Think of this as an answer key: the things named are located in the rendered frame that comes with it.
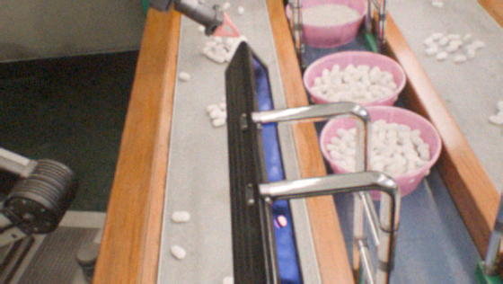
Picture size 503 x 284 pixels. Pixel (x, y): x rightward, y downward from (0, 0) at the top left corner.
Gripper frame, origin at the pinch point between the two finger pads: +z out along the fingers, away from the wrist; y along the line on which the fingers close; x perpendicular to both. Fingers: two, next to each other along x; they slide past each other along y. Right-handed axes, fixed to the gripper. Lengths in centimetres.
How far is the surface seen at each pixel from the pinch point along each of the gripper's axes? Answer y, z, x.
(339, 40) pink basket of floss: 9.9, 33.0, -11.7
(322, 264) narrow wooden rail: -84, 10, -2
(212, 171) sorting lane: -51, -3, 12
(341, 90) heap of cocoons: -23.9, 25.4, -10.2
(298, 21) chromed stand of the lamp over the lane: -5.7, 10.8, -14.7
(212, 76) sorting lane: -9.2, -1.6, 11.5
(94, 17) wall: 141, -25, 86
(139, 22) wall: 139, -3, 75
